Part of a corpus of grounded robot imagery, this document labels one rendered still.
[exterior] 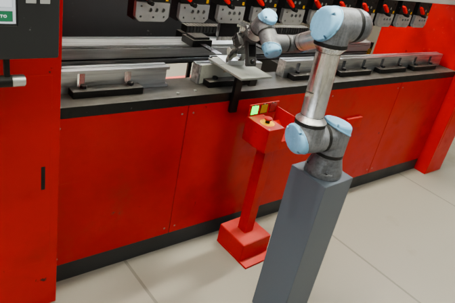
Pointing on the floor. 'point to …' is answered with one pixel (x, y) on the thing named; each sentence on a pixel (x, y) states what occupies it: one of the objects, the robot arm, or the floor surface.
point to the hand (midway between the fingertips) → (233, 61)
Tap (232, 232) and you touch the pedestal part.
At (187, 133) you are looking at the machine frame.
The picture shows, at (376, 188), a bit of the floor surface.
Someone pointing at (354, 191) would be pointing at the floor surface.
